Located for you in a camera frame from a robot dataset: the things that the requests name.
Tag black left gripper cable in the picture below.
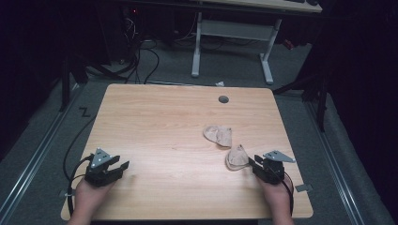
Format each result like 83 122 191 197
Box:
62 114 98 218

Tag grey table bracket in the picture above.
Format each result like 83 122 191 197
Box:
295 183 314 193
59 188 76 199

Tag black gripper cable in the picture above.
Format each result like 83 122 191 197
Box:
281 171 296 218
62 114 98 218

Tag beige sock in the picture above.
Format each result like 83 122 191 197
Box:
202 125 234 148
224 143 251 172

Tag person's left hand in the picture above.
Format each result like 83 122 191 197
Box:
74 178 115 219

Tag black metal stand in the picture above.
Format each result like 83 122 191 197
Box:
271 69 329 133
58 55 90 113

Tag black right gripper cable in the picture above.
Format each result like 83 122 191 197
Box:
281 171 296 218

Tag white metal desk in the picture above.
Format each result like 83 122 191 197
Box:
191 0 324 85

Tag aluminium floor rail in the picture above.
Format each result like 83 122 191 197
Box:
304 101 366 225
0 83 83 221

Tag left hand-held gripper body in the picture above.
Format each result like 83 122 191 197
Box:
84 147 117 188

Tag person's right hand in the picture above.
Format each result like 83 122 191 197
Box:
256 174 294 218

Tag black floor cables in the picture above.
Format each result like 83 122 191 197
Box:
84 17 161 85

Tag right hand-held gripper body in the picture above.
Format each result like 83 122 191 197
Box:
252 149 297 186

